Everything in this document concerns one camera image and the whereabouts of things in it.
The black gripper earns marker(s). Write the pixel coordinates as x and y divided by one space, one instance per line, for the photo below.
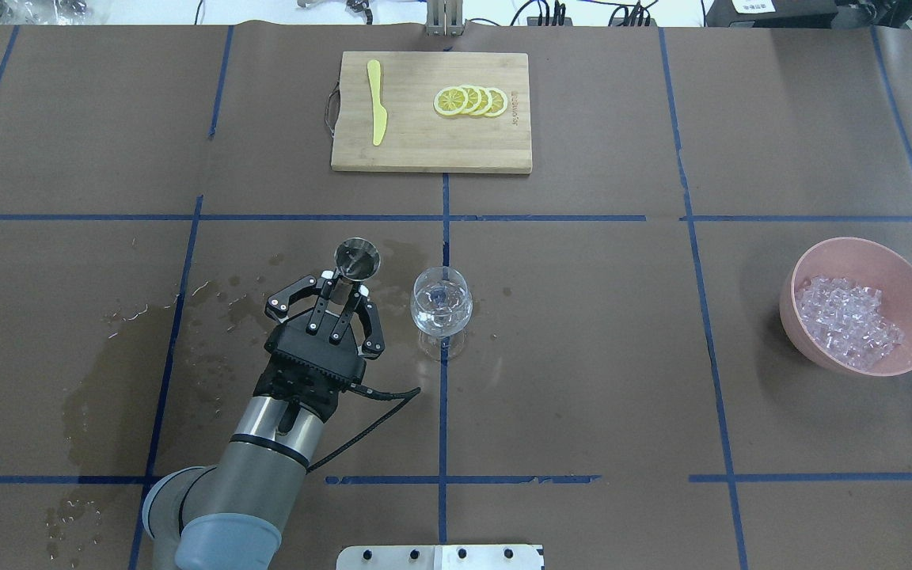
324 317

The steel cone jigger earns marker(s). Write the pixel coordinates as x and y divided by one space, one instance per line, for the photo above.
355 261

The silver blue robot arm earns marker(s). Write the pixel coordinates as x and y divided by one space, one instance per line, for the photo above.
231 515

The clear wine glass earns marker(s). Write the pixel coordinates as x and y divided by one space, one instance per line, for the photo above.
441 305

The clear ice cubes pile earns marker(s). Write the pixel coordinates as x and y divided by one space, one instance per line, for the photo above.
846 319

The yellow plastic knife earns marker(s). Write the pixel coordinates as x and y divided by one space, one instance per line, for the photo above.
379 112

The bamboo cutting board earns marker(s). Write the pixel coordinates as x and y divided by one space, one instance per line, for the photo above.
417 139

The lemon slice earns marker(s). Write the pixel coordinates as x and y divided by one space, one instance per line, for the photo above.
499 102
451 101
471 99
484 103

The clear plastic bag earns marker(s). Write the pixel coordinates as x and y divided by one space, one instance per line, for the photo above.
54 12

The black box device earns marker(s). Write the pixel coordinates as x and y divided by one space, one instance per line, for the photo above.
807 14

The pink bowl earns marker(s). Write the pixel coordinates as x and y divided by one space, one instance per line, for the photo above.
871 264

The aluminium frame post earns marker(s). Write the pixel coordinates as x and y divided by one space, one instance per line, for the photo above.
445 18

